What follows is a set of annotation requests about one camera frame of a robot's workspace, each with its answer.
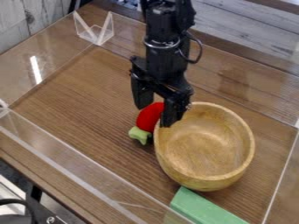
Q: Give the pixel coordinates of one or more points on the clear acrylic front wall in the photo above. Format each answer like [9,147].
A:
[87,187]

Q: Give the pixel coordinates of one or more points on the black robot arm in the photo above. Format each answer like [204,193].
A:
[168,20]

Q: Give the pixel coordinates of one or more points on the red plush strawberry toy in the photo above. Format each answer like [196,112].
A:
[146,121]

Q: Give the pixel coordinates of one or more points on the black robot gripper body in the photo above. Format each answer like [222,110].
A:
[162,69]

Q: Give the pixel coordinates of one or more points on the wooden bowl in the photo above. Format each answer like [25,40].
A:
[206,150]

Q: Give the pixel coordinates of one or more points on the clear acrylic corner bracket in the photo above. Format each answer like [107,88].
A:
[98,35]

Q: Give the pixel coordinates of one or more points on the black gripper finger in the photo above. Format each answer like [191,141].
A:
[172,113]
[142,93]

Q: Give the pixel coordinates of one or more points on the green foam block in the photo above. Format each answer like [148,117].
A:
[199,210]

